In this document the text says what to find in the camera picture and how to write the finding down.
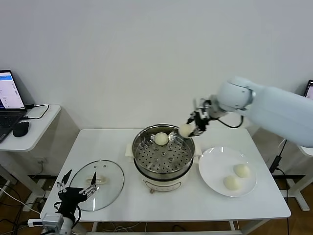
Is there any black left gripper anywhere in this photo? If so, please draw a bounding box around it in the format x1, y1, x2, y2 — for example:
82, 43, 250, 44
56, 169, 100, 216

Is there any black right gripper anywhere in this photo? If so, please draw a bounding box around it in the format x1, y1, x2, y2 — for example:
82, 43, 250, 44
187, 112, 211, 138

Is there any white steamed baozi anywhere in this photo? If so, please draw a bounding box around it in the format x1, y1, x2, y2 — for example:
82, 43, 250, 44
179, 124, 194, 138
233, 164, 251, 178
224, 175, 242, 190
154, 132, 169, 147

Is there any round glass pot lid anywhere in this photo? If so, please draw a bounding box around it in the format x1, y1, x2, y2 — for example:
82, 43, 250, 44
68, 160, 125, 212

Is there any stainless steel steamer basket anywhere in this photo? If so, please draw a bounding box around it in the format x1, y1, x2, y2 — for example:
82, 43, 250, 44
133, 124, 196, 177

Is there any stainless steel steamer pot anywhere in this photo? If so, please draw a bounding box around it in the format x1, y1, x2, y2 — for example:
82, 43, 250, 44
125, 143, 202, 195

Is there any white round plate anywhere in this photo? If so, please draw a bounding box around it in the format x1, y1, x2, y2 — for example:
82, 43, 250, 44
198, 146, 258, 198

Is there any white power strip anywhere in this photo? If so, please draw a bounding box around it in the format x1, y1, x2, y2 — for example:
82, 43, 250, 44
23, 204, 42, 213

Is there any white side desk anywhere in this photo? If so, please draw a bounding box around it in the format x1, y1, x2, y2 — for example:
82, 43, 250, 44
281, 137, 313, 212
0, 104, 62, 204

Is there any black computer mouse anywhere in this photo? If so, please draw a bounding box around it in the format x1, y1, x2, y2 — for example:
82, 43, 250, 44
12, 120, 30, 138

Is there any black laptop blue banner screen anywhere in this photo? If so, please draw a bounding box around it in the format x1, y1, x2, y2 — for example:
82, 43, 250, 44
0, 70, 28, 144

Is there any black laptop with image windows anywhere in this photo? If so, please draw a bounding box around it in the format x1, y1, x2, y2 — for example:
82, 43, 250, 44
304, 79, 313, 100

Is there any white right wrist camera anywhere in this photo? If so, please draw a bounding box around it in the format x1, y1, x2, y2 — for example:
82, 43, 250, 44
193, 97, 211, 119

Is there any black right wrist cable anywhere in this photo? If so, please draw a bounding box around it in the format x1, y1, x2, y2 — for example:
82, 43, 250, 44
212, 115, 246, 129

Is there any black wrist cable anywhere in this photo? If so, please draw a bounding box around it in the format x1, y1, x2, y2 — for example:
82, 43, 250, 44
53, 201, 82, 221
212, 115, 246, 129

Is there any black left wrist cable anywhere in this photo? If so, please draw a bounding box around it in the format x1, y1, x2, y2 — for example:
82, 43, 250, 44
53, 201, 82, 221

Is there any white table leg frame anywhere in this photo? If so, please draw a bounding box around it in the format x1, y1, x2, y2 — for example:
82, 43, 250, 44
92, 221, 271, 235

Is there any black laptop power cable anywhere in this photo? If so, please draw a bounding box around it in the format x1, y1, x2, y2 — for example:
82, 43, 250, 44
21, 104, 50, 120

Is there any black adapter with cable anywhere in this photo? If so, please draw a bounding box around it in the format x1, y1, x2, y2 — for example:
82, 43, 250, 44
268, 146, 293, 235

